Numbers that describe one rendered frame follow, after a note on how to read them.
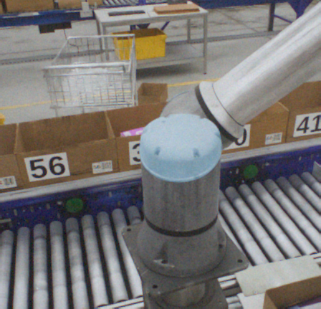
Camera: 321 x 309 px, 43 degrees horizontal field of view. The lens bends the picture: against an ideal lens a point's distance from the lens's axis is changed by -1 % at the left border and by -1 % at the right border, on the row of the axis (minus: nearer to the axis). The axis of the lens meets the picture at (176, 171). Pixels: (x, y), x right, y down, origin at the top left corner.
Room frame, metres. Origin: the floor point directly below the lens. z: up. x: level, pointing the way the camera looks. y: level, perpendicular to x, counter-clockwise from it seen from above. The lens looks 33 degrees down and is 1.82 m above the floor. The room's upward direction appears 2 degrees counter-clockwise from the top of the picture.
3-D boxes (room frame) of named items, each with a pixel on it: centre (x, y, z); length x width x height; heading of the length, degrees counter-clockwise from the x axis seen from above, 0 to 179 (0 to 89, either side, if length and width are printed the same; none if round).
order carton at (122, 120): (1.65, 0.09, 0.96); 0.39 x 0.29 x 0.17; 105
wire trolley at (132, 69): (3.01, 0.58, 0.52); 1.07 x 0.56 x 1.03; 2
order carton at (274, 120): (1.76, -0.29, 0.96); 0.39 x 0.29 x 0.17; 105
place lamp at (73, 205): (1.34, 0.42, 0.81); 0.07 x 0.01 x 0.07; 105
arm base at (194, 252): (0.66, -0.01, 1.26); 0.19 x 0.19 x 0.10
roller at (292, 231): (1.32, -0.43, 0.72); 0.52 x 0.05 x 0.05; 15
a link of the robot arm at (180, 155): (0.67, -0.01, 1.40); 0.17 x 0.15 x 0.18; 172
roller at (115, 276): (1.14, 0.26, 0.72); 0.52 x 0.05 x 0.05; 15
